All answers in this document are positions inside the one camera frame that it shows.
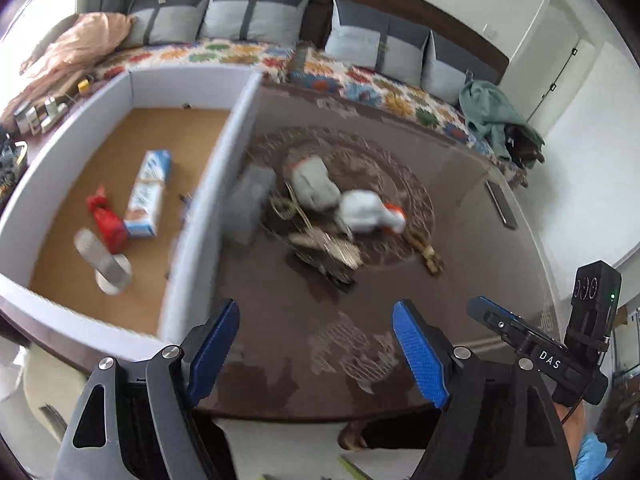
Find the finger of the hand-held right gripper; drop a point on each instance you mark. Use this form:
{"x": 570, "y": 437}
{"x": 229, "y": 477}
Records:
{"x": 492, "y": 316}

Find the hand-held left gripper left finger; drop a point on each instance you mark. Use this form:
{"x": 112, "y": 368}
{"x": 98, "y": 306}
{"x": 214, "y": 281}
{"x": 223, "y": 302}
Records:
{"x": 216, "y": 342}

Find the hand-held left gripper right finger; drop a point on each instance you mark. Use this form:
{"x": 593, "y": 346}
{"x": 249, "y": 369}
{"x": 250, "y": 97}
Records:
{"x": 417, "y": 355}

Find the white cardboard box container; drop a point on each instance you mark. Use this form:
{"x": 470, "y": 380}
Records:
{"x": 150, "y": 127}

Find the person's right forearm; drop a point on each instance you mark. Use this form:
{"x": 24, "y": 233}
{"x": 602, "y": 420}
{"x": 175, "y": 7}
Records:
{"x": 577, "y": 432}

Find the small wooden toy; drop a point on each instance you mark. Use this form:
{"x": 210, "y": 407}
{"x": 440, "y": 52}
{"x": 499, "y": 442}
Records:
{"x": 430, "y": 257}

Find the silver metal cup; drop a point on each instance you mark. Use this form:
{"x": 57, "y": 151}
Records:
{"x": 112, "y": 271}

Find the grey rectangular block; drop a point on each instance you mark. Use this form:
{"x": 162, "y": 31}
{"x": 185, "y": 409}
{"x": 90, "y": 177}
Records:
{"x": 247, "y": 200}

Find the person's blue clothing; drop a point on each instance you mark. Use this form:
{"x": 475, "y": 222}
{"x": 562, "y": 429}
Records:
{"x": 592, "y": 457}

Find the white bottle orange cap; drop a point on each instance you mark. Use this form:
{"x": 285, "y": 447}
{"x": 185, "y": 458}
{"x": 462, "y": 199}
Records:
{"x": 362, "y": 210}

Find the red plastic bottle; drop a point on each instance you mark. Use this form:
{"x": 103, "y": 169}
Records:
{"x": 107, "y": 225}

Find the blue white milk carton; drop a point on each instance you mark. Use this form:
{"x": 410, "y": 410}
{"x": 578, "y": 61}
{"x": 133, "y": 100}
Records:
{"x": 147, "y": 195}

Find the dark brown bag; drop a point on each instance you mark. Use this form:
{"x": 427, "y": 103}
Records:
{"x": 522, "y": 145}

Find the beige chair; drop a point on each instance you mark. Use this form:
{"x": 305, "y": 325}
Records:
{"x": 30, "y": 400}

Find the green cloth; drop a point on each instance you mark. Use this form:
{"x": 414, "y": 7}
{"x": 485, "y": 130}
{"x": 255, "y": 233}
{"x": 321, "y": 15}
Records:
{"x": 492, "y": 105}

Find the white door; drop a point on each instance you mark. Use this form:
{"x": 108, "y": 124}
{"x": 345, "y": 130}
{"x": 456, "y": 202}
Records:
{"x": 560, "y": 60}

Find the floral sofa cover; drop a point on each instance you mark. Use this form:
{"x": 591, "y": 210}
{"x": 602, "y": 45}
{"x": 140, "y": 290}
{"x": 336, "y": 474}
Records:
{"x": 345, "y": 77}

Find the group of small bottles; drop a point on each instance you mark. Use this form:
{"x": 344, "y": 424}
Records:
{"x": 37, "y": 115}

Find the small yellow item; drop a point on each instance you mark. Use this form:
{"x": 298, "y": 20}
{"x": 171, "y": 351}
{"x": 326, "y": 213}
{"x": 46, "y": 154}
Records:
{"x": 84, "y": 85}

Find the peach blanket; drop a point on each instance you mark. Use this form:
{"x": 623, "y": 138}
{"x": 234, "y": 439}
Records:
{"x": 80, "y": 42}

